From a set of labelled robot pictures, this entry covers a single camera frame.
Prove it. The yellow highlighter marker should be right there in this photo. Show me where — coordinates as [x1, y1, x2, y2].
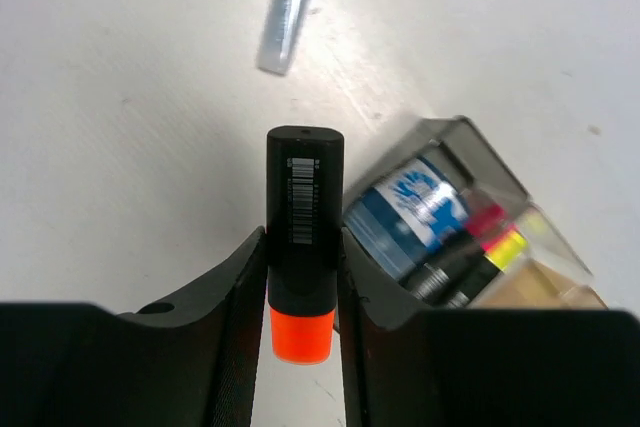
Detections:
[443, 229, 528, 308]

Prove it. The clear transparent tray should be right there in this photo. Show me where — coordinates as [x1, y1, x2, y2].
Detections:
[471, 204, 593, 303]

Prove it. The orange highlighter marker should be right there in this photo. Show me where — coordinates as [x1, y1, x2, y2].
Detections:
[266, 126, 344, 365]

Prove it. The pink highlighter marker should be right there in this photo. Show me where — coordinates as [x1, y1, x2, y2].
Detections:
[402, 204, 507, 305]

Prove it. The blue cleaning gel jar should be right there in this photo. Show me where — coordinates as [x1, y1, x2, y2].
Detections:
[344, 156, 470, 280]

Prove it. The grey transparent tray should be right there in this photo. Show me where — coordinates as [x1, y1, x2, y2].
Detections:
[345, 116, 530, 224]

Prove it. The amber transparent tray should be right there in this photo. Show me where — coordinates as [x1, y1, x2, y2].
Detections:
[471, 260, 608, 310]

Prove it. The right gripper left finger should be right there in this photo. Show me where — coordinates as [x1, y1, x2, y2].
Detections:
[1, 229, 267, 426]

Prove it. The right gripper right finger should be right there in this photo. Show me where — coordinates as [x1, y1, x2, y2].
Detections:
[338, 232, 639, 426]

